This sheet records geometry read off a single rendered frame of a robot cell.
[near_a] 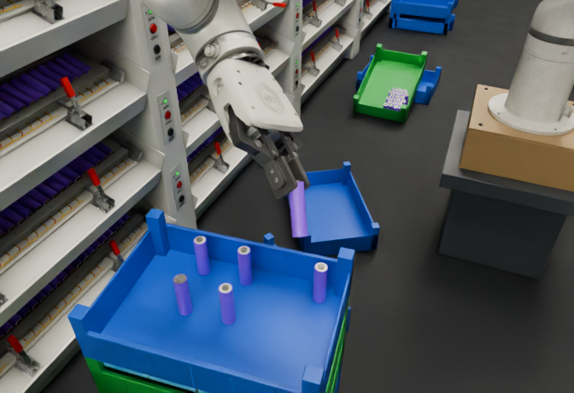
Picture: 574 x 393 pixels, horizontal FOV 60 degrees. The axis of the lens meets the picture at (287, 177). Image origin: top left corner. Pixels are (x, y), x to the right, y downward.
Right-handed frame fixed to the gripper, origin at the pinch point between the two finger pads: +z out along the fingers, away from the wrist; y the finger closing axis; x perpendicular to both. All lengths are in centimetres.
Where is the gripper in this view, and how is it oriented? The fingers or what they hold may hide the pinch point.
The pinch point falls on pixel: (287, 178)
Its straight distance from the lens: 58.2
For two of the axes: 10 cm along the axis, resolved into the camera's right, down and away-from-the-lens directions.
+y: 5.9, -0.1, 8.1
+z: 4.2, 8.6, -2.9
